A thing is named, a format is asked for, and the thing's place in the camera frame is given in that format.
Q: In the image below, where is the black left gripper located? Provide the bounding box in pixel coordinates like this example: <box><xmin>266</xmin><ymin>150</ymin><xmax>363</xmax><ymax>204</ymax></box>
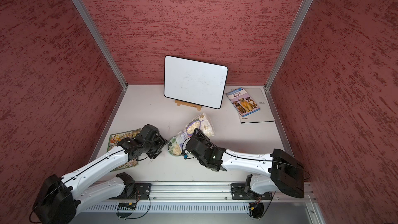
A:
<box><xmin>143</xmin><ymin>134</ymin><xmax>169</xmax><ymax>159</ymax></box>

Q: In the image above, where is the green leaf pattern bowl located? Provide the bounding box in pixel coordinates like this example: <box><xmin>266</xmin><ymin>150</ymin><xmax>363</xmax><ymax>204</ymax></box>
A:
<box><xmin>167</xmin><ymin>136</ymin><xmax>189</xmax><ymax>157</ymax></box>

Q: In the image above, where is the instant oatmeal bag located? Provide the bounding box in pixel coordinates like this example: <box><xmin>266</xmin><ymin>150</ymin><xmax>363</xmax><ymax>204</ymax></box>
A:
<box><xmin>169</xmin><ymin>113</ymin><xmax>216</xmax><ymax>150</ymax></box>

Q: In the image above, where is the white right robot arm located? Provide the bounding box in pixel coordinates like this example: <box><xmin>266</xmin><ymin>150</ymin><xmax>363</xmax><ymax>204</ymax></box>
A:
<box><xmin>182</xmin><ymin>128</ymin><xmax>305</xmax><ymax>199</ymax></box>

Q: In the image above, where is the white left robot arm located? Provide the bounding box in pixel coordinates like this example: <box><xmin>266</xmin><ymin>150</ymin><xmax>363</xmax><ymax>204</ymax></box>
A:
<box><xmin>32</xmin><ymin>133</ymin><xmax>167</xmax><ymax>224</ymax></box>

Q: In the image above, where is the wooden easel stand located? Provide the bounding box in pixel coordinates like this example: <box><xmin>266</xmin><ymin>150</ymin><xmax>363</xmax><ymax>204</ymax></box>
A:
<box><xmin>175</xmin><ymin>100</ymin><xmax>202</xmax><ymax>111</ymax></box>

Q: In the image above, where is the colourful comic magazine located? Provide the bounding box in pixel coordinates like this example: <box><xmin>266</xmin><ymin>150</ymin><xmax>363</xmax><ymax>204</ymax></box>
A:
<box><xmin>107</xmin><ymin>129</ymin><xmax>141</xmax><ymax>171</ymax></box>

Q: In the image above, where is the dog picture book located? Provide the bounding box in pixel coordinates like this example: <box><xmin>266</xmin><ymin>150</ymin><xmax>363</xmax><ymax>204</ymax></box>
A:
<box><xmin>226</xmin><ymin>88</ymin><xmax>260</xmax><ymax>118</ymax></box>

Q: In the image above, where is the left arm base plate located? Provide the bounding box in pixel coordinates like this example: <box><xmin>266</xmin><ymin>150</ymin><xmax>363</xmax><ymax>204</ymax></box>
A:
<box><xmin>111</xmin><ymin>183</ymin><xmax>152</xmax><ymax>202</ymax></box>

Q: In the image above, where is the aluminium front rail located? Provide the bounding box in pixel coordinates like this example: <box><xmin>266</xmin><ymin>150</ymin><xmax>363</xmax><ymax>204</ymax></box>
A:
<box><xmin>81</xmin><ymin>181</ymin><xmax>318</xmax><ymax>219</ymax></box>

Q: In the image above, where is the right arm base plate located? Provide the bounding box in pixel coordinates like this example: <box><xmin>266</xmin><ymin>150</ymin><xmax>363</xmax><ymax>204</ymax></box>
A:
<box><xmin>230</xmin><ymin>183</ymin><xmax>273</xmax><ymax>200</ymax></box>

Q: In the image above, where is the white board black frame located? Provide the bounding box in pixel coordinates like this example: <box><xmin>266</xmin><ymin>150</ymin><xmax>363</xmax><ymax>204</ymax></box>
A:
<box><xmin>163</xmin><ymin>56</ymin><xmax>229</xmax><ymax>109</ymax></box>

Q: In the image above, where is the left aluminium corner post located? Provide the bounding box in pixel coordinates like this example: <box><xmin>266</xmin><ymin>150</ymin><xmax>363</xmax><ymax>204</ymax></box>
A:
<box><xmin>72</xmin><ymin>0</ymin><xmax>128</xmax><ymax>90</ymax></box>

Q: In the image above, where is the aluminium corner post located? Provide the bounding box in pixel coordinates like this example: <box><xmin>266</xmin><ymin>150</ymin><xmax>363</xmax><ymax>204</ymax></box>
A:
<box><xmin>72</xmin><ymin>0</ymin><xmax>128</xmax><ymax>90</ymax></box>
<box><xmin>265</xmin><ymin>0</ymin><xmax>326</xmax><ymax>90</ymax></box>

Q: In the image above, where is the right aluminium corner post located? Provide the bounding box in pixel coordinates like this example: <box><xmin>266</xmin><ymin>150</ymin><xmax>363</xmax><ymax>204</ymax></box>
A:
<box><xmin>265</xmin><ymin>0</ymin><xmax>326</xmax><ymax>90</ymax></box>

